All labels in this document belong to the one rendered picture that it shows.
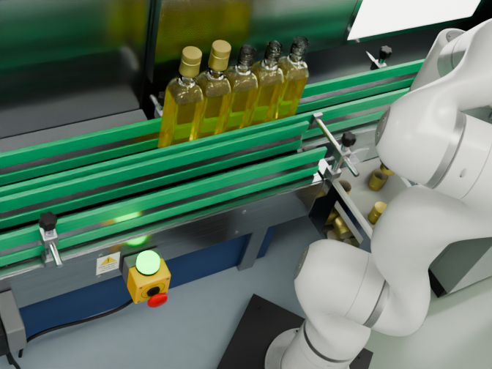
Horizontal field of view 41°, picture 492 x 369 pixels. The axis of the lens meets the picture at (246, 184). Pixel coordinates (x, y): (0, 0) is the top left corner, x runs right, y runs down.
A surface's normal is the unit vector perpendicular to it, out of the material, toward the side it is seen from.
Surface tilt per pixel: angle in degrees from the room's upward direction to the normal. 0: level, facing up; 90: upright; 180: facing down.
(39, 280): 90
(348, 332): 29
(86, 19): 90
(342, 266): 15
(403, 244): 94
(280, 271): 0
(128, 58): 90
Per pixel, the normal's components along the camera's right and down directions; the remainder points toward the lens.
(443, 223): -0.63, -0.07
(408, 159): -0.40, 0.53
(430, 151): -0.18, 0.28
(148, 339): 0.20, -0.61
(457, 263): -0.87, 0.25
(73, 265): 0.45, 0.75
